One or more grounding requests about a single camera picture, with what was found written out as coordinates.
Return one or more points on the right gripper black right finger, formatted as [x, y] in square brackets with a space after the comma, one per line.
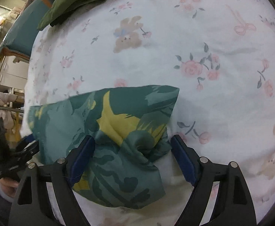
[233, 206]

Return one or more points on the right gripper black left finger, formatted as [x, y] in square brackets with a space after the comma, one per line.
[32, 205]

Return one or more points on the teal yellow patterned pants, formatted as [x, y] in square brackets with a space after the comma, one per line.
[129, 127]

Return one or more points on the left hand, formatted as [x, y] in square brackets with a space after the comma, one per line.
[8, 187]

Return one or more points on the beige bedside cabinet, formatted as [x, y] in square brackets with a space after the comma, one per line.
[13, 74]

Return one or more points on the teal padded headboard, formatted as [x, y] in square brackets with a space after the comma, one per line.
[20, 38]

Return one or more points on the white floral bed sheet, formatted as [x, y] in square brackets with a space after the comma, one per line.
[220, 54]

